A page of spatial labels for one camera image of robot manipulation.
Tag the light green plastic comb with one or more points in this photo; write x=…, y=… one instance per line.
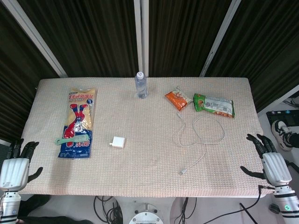
x=81, y=139

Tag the white charger adapter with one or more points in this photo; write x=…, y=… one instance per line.
x=118, y=142

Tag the pink waffle table cloth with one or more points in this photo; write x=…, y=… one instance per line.
x=144, y=130

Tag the orange snack packet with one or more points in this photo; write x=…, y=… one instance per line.
x=177, y=100

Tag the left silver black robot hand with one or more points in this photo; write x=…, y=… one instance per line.
x=14, y=171

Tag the black pleated curtain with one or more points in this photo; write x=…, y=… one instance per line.
x=16, y=88
x=268, y=51
x=93, y=35
x=180, y=35

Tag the clear plastic water bottle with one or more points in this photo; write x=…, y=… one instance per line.
x=141, y=86

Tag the black white sneaker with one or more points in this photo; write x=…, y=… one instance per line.
x=281, y=133

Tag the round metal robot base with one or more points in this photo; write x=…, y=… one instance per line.
x=146, y=215

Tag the aluminium frame post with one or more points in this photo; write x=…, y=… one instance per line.
x=141, y=35
x=37, y=37
x=219, y=39

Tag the black fabric item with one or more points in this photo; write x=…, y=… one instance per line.
x=32, y=205

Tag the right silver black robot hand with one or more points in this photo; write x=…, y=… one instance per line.
x=275, y=168

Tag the green snack packet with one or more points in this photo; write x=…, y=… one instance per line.
x=215, y=105

